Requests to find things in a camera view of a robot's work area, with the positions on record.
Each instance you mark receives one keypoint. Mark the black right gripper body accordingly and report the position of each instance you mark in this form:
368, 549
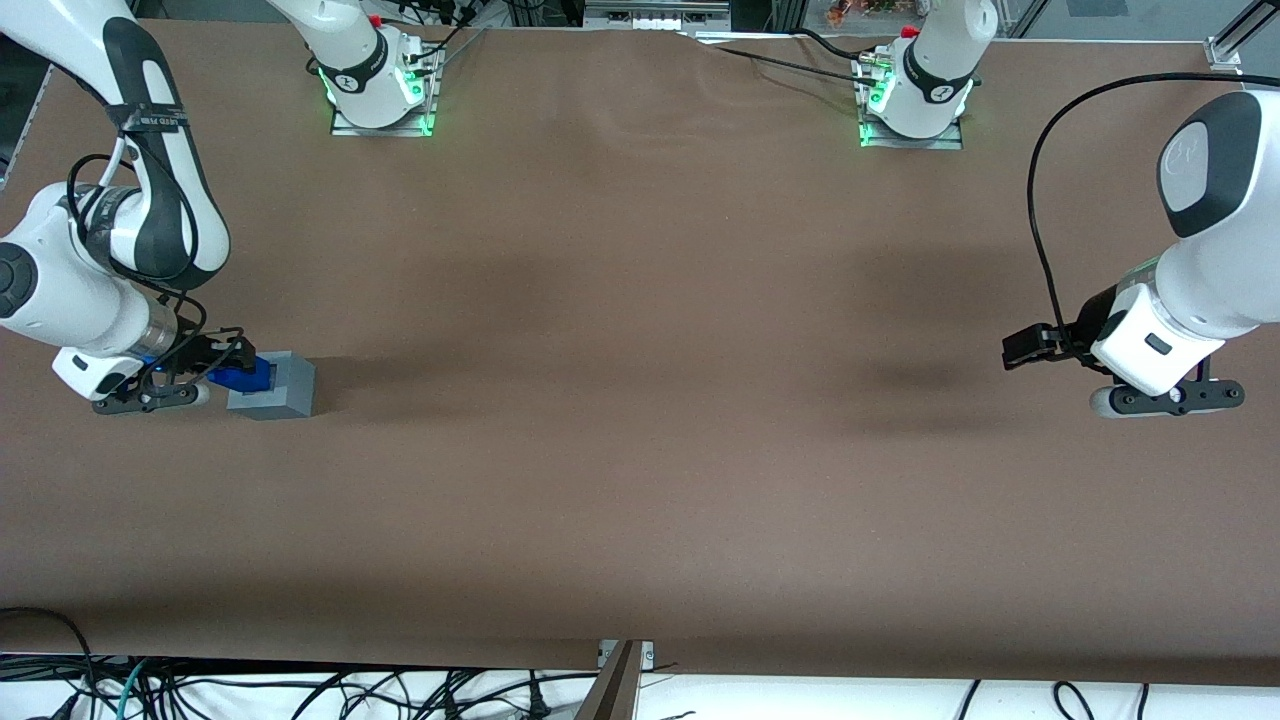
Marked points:
197, 353

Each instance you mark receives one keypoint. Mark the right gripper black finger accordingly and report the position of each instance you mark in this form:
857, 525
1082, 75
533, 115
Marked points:
232, 347
222, 370

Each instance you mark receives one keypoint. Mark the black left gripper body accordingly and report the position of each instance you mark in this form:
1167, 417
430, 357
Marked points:
1092, 317

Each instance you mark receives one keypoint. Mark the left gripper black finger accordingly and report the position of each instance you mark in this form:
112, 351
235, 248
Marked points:
1020, 352
1050, 337

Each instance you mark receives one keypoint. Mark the blue plastic part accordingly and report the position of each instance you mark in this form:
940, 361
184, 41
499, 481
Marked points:
255, 382

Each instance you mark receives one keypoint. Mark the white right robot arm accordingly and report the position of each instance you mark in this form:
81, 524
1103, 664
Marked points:
60, 290

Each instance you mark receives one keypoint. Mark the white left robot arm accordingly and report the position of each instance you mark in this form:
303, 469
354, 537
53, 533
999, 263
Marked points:
1215, 280

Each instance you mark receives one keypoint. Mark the gray cube base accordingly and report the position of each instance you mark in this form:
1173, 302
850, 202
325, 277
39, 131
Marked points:
290, 390

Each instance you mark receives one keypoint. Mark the brown table cover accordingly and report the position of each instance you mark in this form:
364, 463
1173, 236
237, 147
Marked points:
640, 450

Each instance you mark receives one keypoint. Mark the gray device with white connectors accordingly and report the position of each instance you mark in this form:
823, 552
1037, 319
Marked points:
655, 14

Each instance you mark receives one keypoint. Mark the right wrist gray camera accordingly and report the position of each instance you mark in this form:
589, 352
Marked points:
150, 398

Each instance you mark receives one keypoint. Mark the wrist gray camera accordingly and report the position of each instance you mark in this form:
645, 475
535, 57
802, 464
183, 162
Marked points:
1150, 400
150, 398

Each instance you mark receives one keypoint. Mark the left wrist gray camera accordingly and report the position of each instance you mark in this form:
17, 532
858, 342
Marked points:
1150, 400

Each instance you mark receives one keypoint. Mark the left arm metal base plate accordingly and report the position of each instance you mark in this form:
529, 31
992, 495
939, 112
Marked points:
910, 143

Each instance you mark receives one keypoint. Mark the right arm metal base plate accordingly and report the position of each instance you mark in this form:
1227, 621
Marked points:
385, 127

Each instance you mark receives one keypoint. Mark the aluminium corner bracket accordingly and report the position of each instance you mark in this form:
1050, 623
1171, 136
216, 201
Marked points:
1235, 40

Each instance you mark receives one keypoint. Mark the small metal table bracket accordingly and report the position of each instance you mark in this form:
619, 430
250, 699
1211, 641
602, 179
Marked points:
648, 653

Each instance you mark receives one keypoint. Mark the aluminium profile post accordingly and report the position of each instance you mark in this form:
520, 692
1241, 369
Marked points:
612, 690

